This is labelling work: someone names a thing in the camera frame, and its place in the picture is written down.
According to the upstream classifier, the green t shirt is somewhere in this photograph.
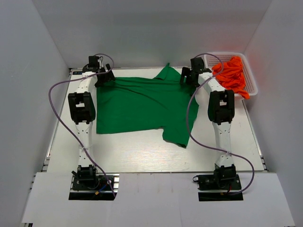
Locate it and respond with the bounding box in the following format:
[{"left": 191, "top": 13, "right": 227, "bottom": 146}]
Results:
[{"left": 96, "top": 65, "right": 199, "bottom": 148}]

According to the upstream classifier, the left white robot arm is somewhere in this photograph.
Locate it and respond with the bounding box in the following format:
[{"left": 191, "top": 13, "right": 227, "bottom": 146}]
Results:
[{"left": 68, "top": 54, "right": 115, "bottom": 189}]

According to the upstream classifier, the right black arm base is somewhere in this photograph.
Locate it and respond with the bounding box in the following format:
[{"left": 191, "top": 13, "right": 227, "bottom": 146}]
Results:
[{"left": 192, "top": 175, "right": 243, "bottom": 202}]

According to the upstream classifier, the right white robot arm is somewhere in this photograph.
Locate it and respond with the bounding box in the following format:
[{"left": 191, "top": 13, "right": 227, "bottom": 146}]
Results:
[{"left": 180, "top": 54, "right": 236, "bottom": 189}]

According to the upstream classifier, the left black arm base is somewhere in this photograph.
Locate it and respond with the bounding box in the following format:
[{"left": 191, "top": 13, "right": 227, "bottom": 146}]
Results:
[{"left": 68, "top": 175, "right": 118, "bottom": 201}]

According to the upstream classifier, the white plastic basket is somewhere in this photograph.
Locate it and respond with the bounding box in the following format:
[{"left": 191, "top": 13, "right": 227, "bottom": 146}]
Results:
[{"left": 204, "top": 52, "right": 258, "bottom": 96}]

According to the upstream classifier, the blue table label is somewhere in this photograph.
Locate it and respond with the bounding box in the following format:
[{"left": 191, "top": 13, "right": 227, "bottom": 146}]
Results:
[{"left": 72, "top": 71, "right": 82, "bottom": 75}]

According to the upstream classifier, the orange t shirt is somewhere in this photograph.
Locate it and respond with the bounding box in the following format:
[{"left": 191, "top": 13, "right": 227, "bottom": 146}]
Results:
[{"left": 212, "top": 56, "right": 250, "bottom": 99}]

